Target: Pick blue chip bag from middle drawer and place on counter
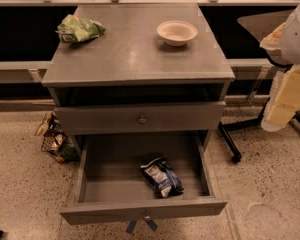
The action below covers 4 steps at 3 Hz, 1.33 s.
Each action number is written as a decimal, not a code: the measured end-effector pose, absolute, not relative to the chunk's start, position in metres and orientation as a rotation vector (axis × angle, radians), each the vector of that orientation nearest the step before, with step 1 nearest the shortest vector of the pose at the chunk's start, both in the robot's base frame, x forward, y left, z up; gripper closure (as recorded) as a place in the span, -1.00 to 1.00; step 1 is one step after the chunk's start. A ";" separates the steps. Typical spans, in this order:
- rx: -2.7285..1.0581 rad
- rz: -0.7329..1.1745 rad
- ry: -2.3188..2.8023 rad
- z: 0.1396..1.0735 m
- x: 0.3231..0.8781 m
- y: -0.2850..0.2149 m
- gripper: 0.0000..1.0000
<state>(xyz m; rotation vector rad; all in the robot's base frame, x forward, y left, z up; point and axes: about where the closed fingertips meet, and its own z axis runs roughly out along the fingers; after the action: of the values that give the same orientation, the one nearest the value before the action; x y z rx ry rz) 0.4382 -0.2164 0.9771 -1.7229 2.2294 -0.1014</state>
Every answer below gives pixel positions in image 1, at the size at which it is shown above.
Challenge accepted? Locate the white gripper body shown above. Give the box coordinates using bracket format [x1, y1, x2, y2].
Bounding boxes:
[260, 23, 290, 65]

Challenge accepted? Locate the blue chip bag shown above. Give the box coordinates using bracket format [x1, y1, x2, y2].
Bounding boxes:
[140, 157, 184, 198]

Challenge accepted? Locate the white paper bowl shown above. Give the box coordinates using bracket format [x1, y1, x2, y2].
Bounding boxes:
[157, 21, 198, 47]

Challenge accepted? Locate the black stand with tray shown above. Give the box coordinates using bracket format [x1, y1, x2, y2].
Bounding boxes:
[219, 11, 300, 163]

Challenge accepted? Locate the grey wooden drawer cabinet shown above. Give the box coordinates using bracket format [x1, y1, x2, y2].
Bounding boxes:
[43, 4, 234, 151]

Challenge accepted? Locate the closed grey top drawer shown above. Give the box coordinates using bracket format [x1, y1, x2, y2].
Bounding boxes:
[55, 101, 225, 135]

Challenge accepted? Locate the green chip bag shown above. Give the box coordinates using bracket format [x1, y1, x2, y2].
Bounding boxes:
[56, 14, 106, 43]

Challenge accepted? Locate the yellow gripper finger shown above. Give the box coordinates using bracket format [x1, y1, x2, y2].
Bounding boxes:
[261, 71, 298, 132]
[275, 65, 300, 108]

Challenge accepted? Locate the open grey middle drawer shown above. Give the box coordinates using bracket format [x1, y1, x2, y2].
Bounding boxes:
[60, 132, 227, 225]

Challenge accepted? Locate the wire basket with snacks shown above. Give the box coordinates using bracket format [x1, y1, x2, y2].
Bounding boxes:
[35, 112, 80, 163]

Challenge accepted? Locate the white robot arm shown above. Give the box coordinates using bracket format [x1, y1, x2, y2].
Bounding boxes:
[260, 4, 300, 132]

